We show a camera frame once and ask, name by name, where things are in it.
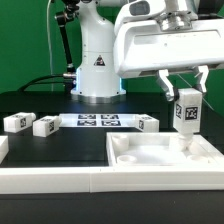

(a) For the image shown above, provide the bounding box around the grey cable right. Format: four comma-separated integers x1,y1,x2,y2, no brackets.
176,73,215,111

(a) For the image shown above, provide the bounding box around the white fence rail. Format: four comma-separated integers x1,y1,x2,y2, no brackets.
0,167,224,194
0,136,9,163

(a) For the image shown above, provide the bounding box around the white square table top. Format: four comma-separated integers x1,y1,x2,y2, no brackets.
106,132,224,167

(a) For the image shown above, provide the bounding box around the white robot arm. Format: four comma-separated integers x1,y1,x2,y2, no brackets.
71,0,224,103

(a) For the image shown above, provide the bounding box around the thin white cable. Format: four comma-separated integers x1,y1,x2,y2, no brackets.
46,0,56,92

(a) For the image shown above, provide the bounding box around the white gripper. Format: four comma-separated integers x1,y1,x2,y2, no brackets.
113,0,224,101

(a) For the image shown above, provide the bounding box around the white marker base plate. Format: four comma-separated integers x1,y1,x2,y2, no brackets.
59,113,134,127

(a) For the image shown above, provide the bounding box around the black cable bundle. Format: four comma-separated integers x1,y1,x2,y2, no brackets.
17,74,73,92

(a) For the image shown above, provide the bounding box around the white front fence rail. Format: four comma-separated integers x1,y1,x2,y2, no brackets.
0,167,224,194

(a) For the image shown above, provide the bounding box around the white left fence rail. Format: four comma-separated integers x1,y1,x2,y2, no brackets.
0,136,9,163

